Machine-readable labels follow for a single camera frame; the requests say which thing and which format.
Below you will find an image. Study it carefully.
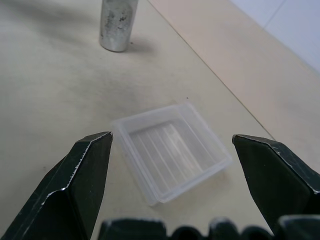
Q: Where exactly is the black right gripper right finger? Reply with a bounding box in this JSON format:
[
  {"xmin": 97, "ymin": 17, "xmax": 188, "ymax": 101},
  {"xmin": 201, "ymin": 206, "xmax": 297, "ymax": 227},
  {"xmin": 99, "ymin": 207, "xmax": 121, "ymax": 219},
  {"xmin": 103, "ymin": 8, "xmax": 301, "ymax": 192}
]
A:
[{"xmin": 231, "ymin": 134, "xmax": 320, "ymax": 236}]

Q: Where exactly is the silver metal cylinder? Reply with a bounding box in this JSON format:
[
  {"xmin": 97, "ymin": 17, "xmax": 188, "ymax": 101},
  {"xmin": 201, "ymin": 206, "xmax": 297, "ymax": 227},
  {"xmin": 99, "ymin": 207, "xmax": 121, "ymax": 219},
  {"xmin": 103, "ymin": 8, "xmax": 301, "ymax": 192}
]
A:
[{"xmin": 99, "ymin": 0, "xmax": 139, "ymax": 53}]

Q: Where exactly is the clear plastic tray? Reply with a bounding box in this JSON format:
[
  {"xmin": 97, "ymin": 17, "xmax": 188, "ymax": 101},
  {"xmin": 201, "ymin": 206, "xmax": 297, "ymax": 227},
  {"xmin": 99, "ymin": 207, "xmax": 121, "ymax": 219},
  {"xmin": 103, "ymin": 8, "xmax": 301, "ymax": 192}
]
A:
[{"xmin": 111, "ymin": 101, "xmax": 234, "ymax": 207}]

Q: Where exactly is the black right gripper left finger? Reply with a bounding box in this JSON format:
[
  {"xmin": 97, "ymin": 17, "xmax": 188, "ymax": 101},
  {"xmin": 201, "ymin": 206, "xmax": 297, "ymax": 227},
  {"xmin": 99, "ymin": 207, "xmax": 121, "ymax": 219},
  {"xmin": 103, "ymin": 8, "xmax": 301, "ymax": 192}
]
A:
[{"xmin": 0, "ymin": 131, "xmax": 114, "ymax": 240}]

